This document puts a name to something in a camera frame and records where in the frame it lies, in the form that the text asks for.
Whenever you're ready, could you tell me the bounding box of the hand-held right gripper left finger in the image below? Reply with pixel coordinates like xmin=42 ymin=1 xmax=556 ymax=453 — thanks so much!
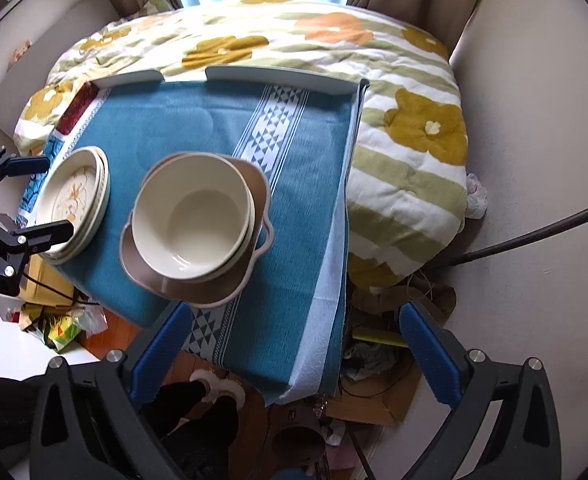
xmin=30 ymin=301 xmax=195 ymax=480

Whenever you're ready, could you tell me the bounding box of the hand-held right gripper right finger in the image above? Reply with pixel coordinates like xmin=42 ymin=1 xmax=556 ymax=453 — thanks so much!
xmin=398 ymin=301 xmax=562 ymax=480

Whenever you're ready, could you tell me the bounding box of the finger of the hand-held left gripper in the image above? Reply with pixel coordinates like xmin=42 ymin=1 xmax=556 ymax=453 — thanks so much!
xmin=4 ymin=220 xmax=75 ymax=256
xmin=0 ymin=149 xmax=50 ymax=186

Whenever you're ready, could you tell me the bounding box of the pink flower-shaped bowl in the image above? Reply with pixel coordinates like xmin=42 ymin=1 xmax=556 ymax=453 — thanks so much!
xmin=118 ymin=155 xmax=275 ymax=309

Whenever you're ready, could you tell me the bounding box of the cream plate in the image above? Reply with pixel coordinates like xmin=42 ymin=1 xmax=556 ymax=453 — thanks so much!
xmin=41 ymin=146 xmax=111 ymax=266

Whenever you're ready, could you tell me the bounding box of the white cream bowl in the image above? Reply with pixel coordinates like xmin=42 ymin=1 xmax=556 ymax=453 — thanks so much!
xmin=132 ymin=152 xmax=255 ymax=281

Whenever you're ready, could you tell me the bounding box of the yellow envelope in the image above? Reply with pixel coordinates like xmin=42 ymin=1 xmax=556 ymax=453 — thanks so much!
xmin=21 ymin=255 xmax=74 ymax=306

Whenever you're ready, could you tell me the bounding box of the cardboard box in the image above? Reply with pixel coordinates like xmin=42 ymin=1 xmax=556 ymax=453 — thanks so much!
xmin=324 ymin=360 xmax=422 ymax=426

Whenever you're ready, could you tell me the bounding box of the fluffy beige slipper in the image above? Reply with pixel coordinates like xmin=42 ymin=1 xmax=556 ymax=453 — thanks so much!
xmin=189 ymin=369 xmax=247 ymax=411

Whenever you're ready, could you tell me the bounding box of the person's leg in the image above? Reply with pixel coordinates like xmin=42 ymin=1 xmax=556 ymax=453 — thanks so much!
xmin=141 ymin=380 xmax=239 ymax=480

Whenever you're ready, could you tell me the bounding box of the colourful plastic packet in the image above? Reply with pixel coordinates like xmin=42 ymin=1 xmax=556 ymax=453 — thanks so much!
xmin=21 ymin=305 xmax=107 ymax=351

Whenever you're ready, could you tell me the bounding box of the light blue towel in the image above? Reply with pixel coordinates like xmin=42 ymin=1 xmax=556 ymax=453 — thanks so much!
xmin=264 ymin=85 xmax=369 ymax=406

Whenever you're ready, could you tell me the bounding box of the small plush toy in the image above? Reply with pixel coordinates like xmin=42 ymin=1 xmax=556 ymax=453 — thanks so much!
xmin=8 ymin=40 xmax=33 ymax=68

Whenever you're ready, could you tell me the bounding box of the grey cushion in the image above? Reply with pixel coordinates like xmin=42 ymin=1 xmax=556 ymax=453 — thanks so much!
xmin=0 ymin=0 xmax=124 ymax=136

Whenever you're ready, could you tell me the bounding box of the teal tablecloth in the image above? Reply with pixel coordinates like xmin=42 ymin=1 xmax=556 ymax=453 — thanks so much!
xmin=18 ymin=80 xmax=359 ymax=391

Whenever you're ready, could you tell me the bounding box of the white crumpled cloth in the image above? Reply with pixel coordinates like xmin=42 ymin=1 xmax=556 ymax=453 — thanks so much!
xmin=464 ymin=172 xmax=490 ymax=221

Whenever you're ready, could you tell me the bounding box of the floral striped quilt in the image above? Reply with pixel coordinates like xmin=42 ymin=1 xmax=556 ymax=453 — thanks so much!
xmin=14 ymin=0 xmax=470 ymax=293

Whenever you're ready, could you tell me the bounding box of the floral pillow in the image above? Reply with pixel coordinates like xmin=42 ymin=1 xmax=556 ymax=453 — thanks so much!
xmin=138 ymin=0 xmax=175 ymax=16

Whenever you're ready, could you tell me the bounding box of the white tray table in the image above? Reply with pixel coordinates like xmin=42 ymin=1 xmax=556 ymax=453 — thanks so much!
xmin=91 ymin=66 xmax=369 ymax=98

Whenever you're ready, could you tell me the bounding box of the black cable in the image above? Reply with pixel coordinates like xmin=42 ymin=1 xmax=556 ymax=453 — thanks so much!
xmin=439 ymin=195 xmax=588 ymax=268

